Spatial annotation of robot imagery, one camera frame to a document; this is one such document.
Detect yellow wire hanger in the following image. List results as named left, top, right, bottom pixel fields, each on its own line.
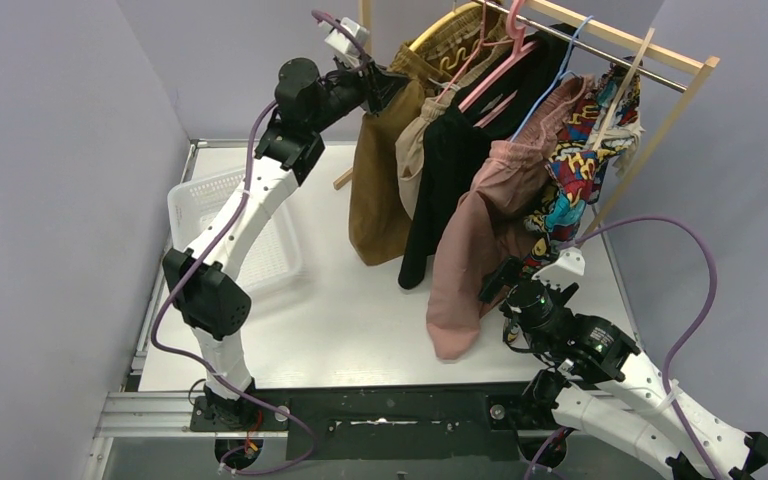
left=391, top=3, right=485, bottom=80

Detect brown shorts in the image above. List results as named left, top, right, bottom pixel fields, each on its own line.
left=348, top=10, right=508, bottom=266

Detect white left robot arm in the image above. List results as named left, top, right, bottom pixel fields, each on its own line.
left=162, top=58, right=410, bottom=428

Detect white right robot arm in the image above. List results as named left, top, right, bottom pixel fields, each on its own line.
left=478, top=257, right=768, bottom=479

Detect beige shorts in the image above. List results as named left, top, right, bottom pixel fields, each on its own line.
left=395, top=42, right=511, bottom=219

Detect pink shorts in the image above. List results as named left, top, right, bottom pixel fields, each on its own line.
left=426, top=75, right=595, bottom=362

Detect black shorts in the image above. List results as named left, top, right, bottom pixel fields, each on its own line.
left=398, top=31, right=567, bottom=290

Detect colourful comic print shorts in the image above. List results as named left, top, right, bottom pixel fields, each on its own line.
left=523, top=65, right=644, bottom=275

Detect light blue hanger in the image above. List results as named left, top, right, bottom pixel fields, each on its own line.
left=508, top=15, right=594, bottom=141

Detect wooden hanger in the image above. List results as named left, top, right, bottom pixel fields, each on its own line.
left=592, top=26, right=655, bottom=150

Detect white plastic basket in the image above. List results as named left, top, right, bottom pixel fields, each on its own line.
left=167, top=160, right=302, bottom=298

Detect wooden clothes rack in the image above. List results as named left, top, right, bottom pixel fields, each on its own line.
left=333, top=1, right=721, bottom=236

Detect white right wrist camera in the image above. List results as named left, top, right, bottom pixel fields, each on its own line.
left=531, top=247, right=586, bottom=291

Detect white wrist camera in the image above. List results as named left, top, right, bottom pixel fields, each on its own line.
left=531, top=247, right=586, bottom=291
left=324, top=17, right=373, bottom=60

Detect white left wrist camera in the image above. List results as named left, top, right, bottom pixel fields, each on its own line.
left=324, top=17, right=373, bottom=60

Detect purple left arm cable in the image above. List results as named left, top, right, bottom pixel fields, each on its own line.
left=150, top=9, right=372, bottom=478

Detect thin pink wire hanger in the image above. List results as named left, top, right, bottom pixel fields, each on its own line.
left=435, top=1, right=502, bottom=101

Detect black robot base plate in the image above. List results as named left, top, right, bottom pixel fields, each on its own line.
left=189, top=381, right=559, bottom=461

